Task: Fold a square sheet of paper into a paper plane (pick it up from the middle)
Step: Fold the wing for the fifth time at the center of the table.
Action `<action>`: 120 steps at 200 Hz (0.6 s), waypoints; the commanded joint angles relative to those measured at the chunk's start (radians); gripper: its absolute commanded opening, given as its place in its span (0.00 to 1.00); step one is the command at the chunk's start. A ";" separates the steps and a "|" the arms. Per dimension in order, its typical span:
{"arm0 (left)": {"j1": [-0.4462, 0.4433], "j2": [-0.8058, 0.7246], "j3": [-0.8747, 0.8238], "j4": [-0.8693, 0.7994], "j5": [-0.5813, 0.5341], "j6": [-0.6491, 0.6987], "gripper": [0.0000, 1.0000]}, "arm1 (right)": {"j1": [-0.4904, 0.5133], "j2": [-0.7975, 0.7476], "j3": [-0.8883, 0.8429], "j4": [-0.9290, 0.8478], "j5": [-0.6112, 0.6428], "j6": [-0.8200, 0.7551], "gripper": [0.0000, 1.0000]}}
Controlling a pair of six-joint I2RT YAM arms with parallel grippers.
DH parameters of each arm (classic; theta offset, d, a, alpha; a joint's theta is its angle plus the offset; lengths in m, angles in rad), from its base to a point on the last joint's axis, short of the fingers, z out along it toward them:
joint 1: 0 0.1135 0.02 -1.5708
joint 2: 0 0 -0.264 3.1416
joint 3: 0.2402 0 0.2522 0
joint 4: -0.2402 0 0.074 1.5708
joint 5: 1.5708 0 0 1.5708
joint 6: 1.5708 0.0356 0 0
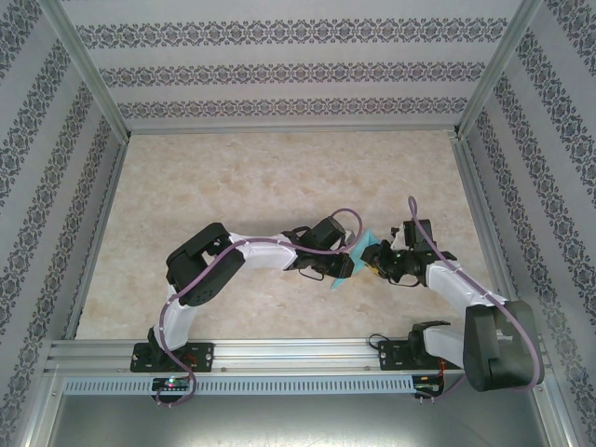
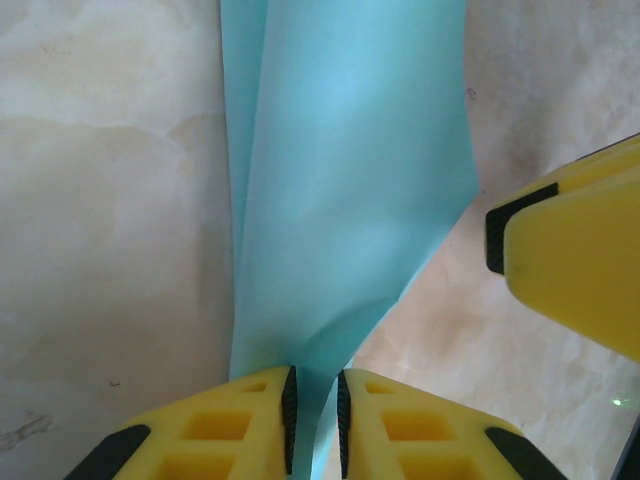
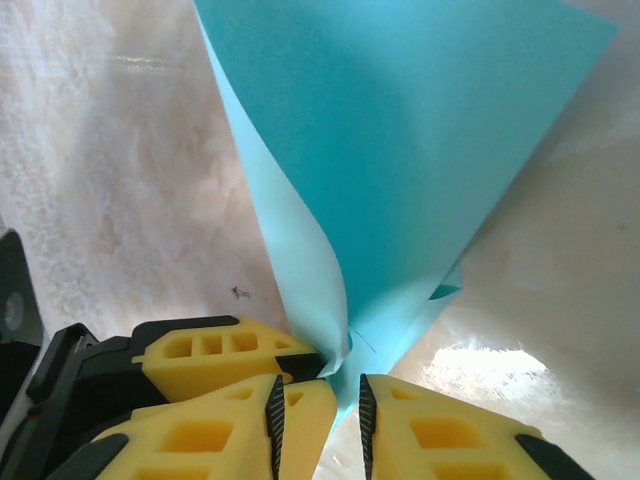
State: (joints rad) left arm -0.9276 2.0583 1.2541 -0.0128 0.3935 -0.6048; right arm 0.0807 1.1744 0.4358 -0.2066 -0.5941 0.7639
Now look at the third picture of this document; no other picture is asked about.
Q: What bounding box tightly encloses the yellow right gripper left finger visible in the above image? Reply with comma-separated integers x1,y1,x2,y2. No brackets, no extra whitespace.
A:
47,373,287,480

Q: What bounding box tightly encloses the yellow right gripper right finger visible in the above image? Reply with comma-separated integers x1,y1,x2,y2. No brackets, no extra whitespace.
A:
358,373,596,480

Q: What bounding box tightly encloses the teal cloth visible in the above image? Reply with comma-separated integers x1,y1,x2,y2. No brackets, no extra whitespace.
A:
192,0,621,431

